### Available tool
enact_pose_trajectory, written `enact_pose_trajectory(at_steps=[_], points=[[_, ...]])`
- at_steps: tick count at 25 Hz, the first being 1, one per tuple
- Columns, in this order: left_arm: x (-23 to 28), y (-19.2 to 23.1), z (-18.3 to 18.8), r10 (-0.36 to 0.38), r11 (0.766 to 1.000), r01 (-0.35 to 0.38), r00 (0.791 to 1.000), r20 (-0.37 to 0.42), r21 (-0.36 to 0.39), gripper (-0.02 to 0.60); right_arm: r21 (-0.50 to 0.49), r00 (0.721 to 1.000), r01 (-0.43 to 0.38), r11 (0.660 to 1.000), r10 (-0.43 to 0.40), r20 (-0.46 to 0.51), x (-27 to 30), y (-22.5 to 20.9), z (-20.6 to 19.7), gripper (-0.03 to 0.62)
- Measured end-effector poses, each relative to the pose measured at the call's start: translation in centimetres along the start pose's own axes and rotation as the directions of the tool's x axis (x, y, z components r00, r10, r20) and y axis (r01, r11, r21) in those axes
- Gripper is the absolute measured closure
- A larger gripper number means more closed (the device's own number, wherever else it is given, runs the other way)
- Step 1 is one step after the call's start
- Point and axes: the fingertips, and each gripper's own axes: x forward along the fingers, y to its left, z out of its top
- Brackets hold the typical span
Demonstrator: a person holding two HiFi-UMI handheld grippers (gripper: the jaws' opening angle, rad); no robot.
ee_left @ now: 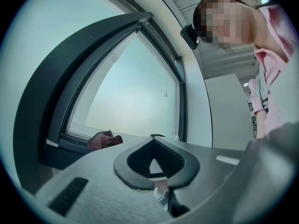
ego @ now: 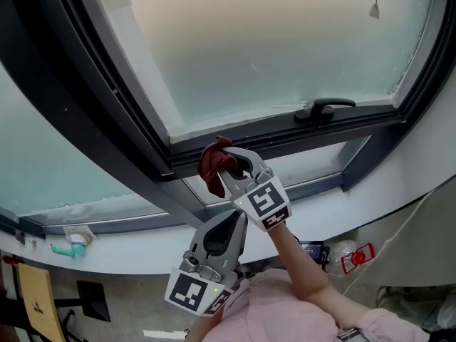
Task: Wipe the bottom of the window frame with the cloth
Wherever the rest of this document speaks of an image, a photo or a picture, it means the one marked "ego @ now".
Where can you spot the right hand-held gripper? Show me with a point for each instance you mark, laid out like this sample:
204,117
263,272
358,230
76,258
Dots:
265,201

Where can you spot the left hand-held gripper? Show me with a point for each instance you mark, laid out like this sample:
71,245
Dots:
189,290

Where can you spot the red wiping cloth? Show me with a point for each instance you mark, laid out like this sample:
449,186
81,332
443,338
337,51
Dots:
212,166

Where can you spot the person's right forearm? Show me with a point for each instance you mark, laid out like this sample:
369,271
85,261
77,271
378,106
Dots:
306,276

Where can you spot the person's left forearm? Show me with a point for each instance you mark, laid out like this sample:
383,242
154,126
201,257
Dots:
201,330

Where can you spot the person's right shoe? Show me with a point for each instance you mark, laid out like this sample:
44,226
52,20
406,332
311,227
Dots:
272,266

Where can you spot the person's pink shirt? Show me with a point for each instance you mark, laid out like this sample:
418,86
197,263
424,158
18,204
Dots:
270,315

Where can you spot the small black display device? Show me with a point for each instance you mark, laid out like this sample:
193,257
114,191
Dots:
313,249

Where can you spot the openable frosted window sash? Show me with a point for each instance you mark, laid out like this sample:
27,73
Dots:
267,48

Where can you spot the clear plastic bottle red label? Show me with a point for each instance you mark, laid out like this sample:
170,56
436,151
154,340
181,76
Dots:
351,258

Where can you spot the white tape roll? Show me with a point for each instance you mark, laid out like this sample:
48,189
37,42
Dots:
81,239

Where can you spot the teal plastic tool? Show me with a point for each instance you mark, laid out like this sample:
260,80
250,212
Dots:
66,251

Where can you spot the white partition panel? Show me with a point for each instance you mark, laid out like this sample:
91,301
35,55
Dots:
409,248

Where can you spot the yellow chair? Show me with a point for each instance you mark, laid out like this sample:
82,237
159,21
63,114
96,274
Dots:
35,298

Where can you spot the small dark window latch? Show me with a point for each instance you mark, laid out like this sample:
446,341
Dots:
20,237

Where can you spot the large fixed frosted window pane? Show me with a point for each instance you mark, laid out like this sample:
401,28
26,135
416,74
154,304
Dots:
35,155

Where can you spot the dark grey window frame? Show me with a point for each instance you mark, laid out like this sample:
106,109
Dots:
71,119

